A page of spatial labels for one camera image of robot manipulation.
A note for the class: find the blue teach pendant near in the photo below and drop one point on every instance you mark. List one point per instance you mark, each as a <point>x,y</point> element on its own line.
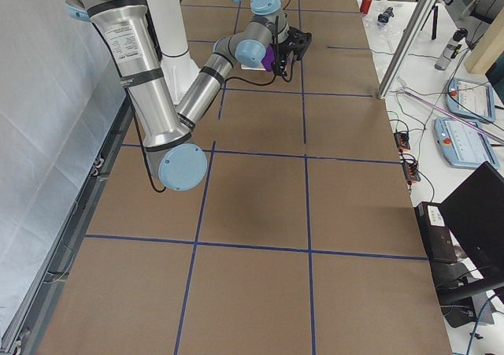
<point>462,145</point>

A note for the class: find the dark blue folded cloth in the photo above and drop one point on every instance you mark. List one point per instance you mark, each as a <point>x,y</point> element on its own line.
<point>386,15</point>

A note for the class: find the blue teach pendant far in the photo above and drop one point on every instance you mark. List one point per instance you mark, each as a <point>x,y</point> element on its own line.
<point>471,100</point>

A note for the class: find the wooden board leaning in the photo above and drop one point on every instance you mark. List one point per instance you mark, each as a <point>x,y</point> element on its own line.
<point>488,49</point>

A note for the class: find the black tripod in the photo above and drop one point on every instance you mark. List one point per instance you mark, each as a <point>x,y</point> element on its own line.
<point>435,15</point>

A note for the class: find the clear water bottle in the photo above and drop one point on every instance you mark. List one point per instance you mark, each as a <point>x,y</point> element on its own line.
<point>451,49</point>

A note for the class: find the blue teach pendant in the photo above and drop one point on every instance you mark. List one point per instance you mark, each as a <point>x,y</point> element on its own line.
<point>471,100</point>
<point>462,145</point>

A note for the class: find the aluminium frame post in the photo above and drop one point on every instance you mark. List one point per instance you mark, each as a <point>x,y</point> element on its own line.
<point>411,31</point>

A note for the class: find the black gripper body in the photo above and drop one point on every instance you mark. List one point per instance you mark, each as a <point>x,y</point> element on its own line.
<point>298,40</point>

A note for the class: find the orange black connector block far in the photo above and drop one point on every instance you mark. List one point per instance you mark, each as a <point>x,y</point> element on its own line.
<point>402,141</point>

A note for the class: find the black box with label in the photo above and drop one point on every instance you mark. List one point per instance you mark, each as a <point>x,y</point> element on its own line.
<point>437,241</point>

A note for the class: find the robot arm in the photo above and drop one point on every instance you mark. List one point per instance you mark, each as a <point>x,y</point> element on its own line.
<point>169,92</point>

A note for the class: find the purple towel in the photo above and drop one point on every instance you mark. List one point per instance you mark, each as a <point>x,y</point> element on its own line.
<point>269,59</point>

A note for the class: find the black monitor on stand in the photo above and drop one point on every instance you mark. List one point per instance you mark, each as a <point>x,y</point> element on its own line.
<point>474,214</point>

